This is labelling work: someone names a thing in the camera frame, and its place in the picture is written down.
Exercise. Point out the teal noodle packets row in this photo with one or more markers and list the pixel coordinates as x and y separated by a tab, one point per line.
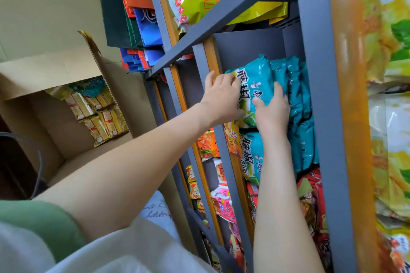
301	141

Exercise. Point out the row of yellow snack bags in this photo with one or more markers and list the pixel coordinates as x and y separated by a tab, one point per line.
394	42

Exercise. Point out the pink snack packet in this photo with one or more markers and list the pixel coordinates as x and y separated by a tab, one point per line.
222	205

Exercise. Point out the cardboard box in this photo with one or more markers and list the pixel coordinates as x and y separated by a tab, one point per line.
48	71

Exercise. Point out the stack of red packets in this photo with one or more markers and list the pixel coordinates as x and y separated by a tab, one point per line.
314	192

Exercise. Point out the row of blue gift bags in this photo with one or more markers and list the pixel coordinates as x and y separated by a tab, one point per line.
149	29

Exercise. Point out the yellow noodle packet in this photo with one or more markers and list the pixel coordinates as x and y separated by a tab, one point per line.
80	106

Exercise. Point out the person's left hand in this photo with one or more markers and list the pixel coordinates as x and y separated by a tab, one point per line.
222	100

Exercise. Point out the orange cartoon shelf tag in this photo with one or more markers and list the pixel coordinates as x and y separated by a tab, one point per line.
232	138

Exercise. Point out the person's right forearm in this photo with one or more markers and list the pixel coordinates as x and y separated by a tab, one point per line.
282	212

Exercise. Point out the green shirt sleeve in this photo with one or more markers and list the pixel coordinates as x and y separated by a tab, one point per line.
41	224

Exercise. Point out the grey metal shelf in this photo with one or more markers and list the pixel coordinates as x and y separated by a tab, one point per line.
320	90

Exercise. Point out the teal instant noodle packet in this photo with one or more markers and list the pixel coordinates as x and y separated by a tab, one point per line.
256	74

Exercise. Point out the person's left forearm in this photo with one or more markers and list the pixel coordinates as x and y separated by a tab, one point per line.
128	173

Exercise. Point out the orange snack packets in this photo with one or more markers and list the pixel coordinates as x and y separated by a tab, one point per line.
208	144

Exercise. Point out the person's right hand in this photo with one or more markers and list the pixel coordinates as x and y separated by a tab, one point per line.
272	119

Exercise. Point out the bunch of small gift bags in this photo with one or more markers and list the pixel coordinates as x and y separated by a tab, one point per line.
134	60

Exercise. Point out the dark green gift bag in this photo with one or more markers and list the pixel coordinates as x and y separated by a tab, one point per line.
112	10

